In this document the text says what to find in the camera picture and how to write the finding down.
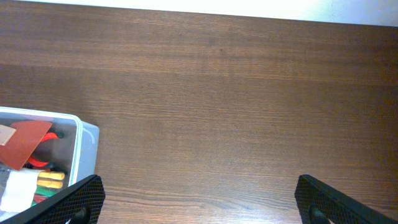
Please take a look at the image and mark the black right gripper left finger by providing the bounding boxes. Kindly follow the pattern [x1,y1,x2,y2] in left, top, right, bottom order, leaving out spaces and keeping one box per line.
[2,175,105,224]

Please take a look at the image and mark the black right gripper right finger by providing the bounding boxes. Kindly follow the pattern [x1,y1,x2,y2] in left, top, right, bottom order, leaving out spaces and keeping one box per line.
[294,174,397,224]

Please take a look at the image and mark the clear case coloured screwdrivers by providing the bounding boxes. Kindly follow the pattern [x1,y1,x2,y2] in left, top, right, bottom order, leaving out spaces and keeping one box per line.
[1,166,65,213]

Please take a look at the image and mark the red handled side cutters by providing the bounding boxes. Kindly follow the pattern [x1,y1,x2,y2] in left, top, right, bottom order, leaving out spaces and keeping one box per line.
[24,129,65,171]

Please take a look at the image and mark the clear plastic container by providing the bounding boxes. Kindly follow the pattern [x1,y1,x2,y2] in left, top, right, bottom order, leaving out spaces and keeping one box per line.
[1,107,100,221]

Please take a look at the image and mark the orange scraper wooden handle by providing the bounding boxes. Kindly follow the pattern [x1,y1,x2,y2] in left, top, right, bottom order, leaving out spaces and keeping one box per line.
[1,121,52,170]

